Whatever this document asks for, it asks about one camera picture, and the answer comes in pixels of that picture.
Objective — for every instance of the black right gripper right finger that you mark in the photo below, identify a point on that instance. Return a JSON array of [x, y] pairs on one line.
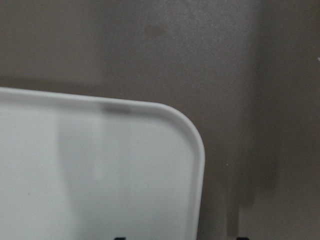
[[241, 238]]

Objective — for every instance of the cream rabbit print tray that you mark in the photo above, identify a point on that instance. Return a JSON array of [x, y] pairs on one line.
[[75, 167]]

